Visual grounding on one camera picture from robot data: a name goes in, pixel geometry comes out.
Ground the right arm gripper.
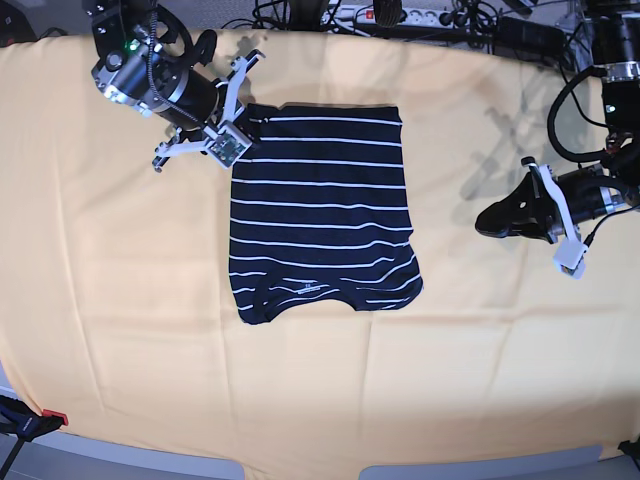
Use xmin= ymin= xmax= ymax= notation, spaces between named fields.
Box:
xmin=91 ymin=47 xmax=226 ymax=131

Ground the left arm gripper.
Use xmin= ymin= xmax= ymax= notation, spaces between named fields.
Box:
xmin=475 ymin=167 xmax=639 ymax=244

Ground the navy white striped T-shirt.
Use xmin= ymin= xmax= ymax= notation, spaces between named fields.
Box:
xmin=228 ymin=104 xmax=423 ymax=325

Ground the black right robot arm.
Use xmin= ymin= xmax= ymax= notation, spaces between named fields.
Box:
xmin=82 ymin=1 xmax=219 ymax=131

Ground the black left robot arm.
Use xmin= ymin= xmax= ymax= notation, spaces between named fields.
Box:
xmin=475 ymin=1 xmax=639 ymax=244

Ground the black power adapter box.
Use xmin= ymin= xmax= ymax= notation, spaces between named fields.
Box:
xmin=492 ymin=17 xmax=565 ymax=57

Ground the white power strip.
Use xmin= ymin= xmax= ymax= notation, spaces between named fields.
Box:
xmin=322 ymin=1 xmax=466 ymax=30

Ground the black clamp right corner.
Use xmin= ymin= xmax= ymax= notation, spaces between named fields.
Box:
xmin=618 ymin=439 xmax=640 ymax=461

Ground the blue red bar clamp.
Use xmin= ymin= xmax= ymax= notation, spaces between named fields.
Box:
xmin=1 ymin=395 xmax=69 ymax=479

